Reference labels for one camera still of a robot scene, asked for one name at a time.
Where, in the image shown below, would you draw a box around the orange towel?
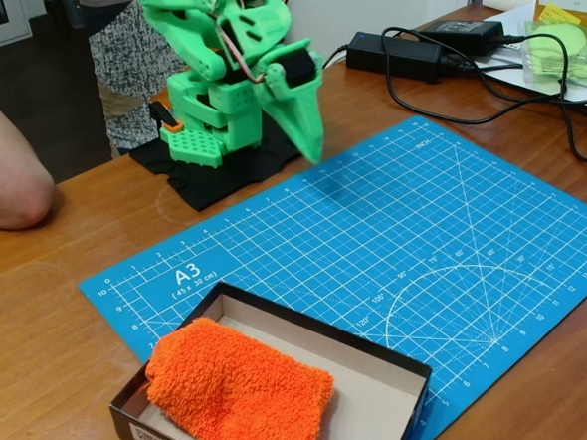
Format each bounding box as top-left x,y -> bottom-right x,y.
139,313 -> 339,440

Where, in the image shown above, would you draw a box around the person's bare forearm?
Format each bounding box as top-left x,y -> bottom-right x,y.
0,95 -> 63,233

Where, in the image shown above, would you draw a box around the shallow black cardboard box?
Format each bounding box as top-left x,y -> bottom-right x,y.
106,274 -> 439,440

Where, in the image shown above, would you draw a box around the large black power adapter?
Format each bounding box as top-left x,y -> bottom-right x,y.
344,30 -> 446,85

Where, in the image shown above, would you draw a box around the black orange table clamp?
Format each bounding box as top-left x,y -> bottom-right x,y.
146,100 -> 186,135

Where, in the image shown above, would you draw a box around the black base cloth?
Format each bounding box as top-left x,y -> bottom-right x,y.
124,114 -> 305,218

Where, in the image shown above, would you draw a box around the blue A3 cutting mat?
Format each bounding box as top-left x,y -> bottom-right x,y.
69,95 -> 587,440

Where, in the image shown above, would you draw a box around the slim black power adapter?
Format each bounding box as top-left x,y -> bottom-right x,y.
417,15 -> 506,59

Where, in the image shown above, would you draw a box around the person in speckled grey clothing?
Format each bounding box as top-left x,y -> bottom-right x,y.
61,0 -> 198,163

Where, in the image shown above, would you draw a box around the white paper sheets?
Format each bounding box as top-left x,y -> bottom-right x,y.
479,6 -> 587,119

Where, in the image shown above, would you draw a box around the plastic bag of green parts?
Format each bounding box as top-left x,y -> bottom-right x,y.
519,19 -> 587,90

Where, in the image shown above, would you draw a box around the yellow sticky note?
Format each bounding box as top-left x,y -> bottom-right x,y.
539,1 -> 585,27

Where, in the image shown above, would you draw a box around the thin black power cable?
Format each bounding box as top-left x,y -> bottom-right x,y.
319,41 -> 353,73

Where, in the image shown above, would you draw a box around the red white servo cable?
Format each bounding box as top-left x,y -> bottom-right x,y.
206,0 -> 293,85

